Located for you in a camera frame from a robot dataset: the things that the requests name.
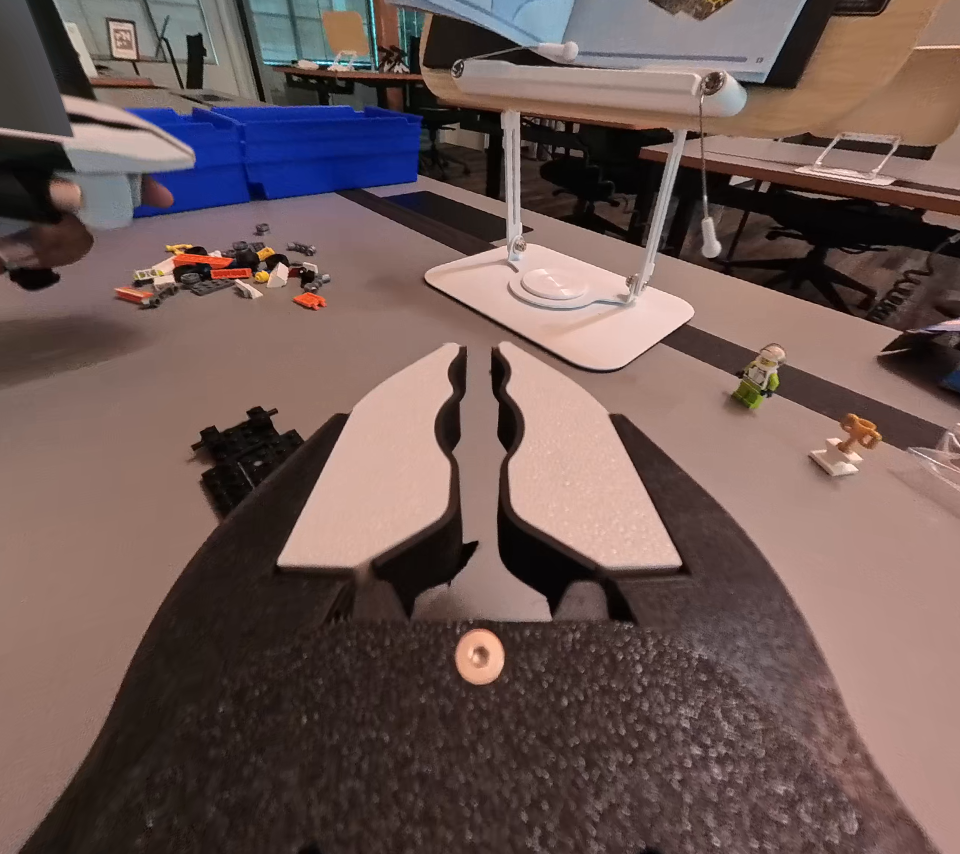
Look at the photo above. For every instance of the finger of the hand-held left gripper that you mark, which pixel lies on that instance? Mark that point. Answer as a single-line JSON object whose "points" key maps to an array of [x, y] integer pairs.
{"points": [[128, 142]]}

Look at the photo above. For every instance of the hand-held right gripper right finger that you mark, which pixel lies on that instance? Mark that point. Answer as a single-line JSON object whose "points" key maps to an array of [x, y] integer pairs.
{"points": [[593, 494]]}

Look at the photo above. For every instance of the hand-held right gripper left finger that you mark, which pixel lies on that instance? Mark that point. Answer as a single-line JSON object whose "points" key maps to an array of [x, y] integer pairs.
{"points": [[375, 494]]}

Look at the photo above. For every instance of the black lego chassis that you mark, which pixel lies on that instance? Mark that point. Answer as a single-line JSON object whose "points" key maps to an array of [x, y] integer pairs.
{"points": [[248, 457]]}

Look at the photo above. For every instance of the lime green lego minifigure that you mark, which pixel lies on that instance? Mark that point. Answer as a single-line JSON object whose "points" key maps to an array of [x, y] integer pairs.
{"points": [[761, 377]]}

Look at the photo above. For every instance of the small gold lego piece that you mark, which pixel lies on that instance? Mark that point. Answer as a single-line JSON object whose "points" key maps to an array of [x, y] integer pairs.
{"points": [[858, 434]]}

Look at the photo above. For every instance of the pile of lego pieces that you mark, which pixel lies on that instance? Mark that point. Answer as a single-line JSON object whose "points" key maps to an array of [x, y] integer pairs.
{"points": [[225, 262]]}

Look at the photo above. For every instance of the blue lego box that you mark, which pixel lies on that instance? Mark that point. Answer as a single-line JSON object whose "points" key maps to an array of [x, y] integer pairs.
{"points": [[930, 344]]}

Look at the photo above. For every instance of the white book stand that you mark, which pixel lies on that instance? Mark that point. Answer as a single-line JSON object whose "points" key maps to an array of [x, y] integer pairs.
{"points": [[570, 307], [848, 161]]}

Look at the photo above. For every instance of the black office chair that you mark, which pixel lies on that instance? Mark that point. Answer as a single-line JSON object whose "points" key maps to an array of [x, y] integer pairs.
{"points": [[818, 232], [593, 179]]}

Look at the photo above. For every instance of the clear plastic bag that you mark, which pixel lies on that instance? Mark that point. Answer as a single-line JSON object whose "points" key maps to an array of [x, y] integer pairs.
{"points": [[938, 472]]}

